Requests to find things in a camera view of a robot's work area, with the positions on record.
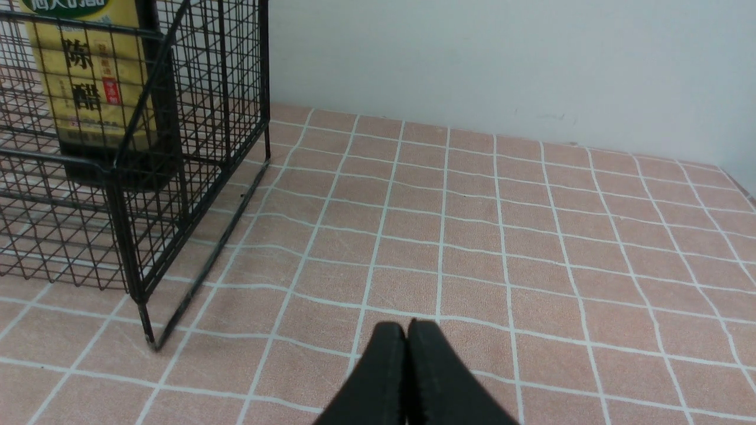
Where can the pink checkered tablecloth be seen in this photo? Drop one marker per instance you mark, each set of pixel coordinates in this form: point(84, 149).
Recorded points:
point(579, 285)

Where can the black wire mesh shelf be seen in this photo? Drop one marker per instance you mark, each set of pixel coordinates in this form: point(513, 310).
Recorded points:
point(70, 220)

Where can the dark vinegar bottle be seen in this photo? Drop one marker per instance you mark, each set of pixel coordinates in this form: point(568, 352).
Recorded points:
point(107, 91)

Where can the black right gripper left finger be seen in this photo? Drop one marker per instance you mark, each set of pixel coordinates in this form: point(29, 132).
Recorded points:
point(373, 392)

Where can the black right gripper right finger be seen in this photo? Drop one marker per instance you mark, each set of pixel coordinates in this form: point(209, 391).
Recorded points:
point(440, 389)

